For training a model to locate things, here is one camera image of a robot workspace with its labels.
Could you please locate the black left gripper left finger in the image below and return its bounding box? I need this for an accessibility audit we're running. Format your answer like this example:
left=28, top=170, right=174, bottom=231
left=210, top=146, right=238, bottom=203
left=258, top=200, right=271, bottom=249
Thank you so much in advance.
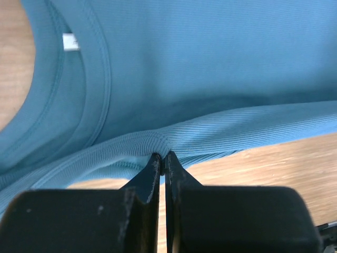
left=1, top=154, right=161, bottom=252

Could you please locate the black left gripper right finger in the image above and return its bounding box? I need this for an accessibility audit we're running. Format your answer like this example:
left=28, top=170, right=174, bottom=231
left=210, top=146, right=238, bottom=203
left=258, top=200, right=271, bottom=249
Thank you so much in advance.
left=164, top=152, right=322, bottom=252

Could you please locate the blue tank top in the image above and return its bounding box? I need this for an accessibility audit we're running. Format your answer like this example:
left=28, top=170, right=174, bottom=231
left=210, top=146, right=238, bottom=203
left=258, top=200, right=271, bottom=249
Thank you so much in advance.
left=1, top=1, right=336, bottom=212

